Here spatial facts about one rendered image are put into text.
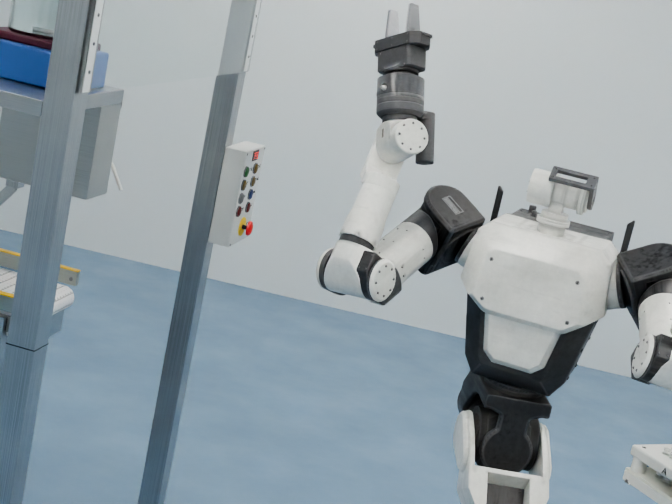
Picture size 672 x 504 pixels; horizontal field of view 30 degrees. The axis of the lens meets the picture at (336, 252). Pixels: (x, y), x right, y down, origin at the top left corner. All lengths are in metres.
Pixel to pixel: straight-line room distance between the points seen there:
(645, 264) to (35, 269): 1.14
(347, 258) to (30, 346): 0.65
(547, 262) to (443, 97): 3.77
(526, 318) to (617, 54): 3.80
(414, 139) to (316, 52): 3.85
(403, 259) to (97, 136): 0.72
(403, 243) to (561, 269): 0.29
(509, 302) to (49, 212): 0.87
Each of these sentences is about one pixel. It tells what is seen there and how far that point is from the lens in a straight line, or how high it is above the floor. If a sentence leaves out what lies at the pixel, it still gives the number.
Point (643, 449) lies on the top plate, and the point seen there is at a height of 0.95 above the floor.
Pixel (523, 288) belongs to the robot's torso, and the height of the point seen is 1.17.
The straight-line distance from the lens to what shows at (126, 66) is 2.53.
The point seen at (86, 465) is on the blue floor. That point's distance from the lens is 4.07.
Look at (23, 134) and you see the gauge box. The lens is 2.71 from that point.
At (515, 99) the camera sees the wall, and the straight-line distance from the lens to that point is 6.06.
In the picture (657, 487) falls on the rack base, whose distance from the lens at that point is 2.34.
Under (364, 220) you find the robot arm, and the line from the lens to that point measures 2.23.
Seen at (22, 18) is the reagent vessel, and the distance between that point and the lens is 2.57.
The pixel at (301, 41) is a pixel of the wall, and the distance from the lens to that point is 6.11.
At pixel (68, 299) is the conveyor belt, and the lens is 2.76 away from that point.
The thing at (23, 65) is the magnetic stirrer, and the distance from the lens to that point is 2.54.
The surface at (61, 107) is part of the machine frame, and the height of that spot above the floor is 1.32.
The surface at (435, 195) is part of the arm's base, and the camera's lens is 2.43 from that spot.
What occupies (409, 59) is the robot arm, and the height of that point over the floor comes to 1.54.
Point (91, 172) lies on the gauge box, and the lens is 2.66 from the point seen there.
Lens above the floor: 1.69
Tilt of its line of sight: 13 degrees down
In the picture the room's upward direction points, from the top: 12 degrees clockwise
